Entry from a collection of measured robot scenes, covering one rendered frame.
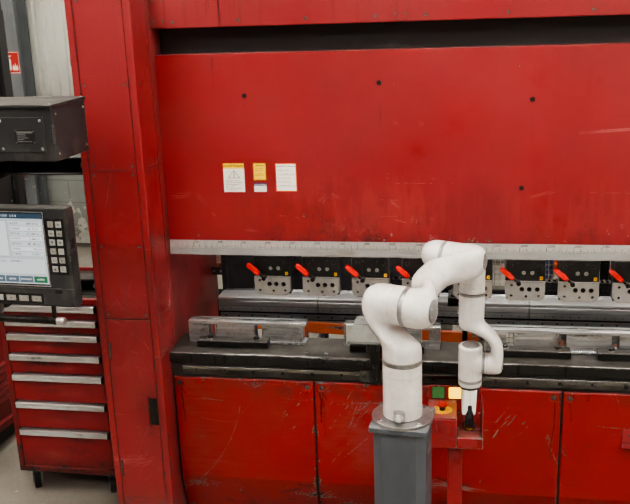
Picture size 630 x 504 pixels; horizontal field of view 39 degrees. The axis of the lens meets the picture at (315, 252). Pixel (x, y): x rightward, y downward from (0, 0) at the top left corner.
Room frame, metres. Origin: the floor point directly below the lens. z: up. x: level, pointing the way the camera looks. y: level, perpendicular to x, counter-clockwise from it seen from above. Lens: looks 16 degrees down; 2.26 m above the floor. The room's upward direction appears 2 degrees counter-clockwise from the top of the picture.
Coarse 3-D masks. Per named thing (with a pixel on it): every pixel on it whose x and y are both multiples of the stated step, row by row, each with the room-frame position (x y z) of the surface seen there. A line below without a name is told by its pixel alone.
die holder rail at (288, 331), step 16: (192, 320) 3.52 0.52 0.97; (208, 320) 3.51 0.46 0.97; (224, 320) 3.50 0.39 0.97; (240, 320) 3.50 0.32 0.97; (256, 320) 3.49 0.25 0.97; (272, 320) 3.49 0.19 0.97; (288, 320) 3.48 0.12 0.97; (304, 320) 3.47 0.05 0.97; (192, 336) 3.52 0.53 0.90; (240, 336) 3.48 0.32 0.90; (272, 336) 3.46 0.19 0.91; (288, 336) 3.45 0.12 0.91; (304, 336) 3.49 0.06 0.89
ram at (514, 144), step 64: (192, 64) 3.49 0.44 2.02; (256, 64) 3.45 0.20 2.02; (320, 64) 3.40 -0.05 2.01; (384, 64) 3.36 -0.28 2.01; (448, 64) 3.32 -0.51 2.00; (512, 64) 3.27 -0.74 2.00; (576, 64) 3.23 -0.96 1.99; (192, 128) 3.50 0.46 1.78; (256, 128) 3.45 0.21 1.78; (320, 128) 3.40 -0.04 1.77; (384, 128) 3.36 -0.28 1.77; (448, 128) 3.32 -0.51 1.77; (512, 128) 3.27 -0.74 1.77; (576, 128) 3.23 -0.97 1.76; (192, 192) 3.50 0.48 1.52; (256, 192) 3.45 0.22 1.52; (320, 192) 3.41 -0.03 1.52; (384, 192) 3.36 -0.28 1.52; (448, 192) 3.32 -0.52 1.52; (512, 192) 3.27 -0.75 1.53; (576, 192) 3.23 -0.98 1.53; (384, 256) 3.36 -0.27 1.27; (512, 256) 3.27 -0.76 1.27; (576, 256) 3.23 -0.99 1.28
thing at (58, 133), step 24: (48, 96) 3.24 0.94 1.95; (72, 96) 3.21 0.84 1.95; (0, 120) 3.02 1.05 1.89; (24, 120) 3.00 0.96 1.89; (48, 120) 2.99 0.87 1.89; (72, 120) 3.11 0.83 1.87; (0, 144) 3.03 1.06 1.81; (24, 144) 3.01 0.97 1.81; (48, 144) 2.99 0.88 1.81; (72, 144) 3.09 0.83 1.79; (0, 312) 3.20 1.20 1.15
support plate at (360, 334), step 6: (360, 318) 3.39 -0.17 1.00; (354, 324) 3.32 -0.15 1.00; (360, 324) 3.32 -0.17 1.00; (354, 330) 3.26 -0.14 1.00; (360, 330) 3.25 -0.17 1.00; (366, 330) 3.25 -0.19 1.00; (372, 330) 3.25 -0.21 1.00; (354, 336) 3.19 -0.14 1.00; (360, 336) 3.19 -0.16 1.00; (366, 336) 3.19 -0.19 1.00; (372, 336) 3.19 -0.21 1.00; (348, 342) 3.15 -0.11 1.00; (354, 342) 3.14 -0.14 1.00; (360, 342) 3.14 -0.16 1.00; (366, 342) 3.13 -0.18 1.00; (372, 342) 3.13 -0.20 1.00; (378, 342) 3.13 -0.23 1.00
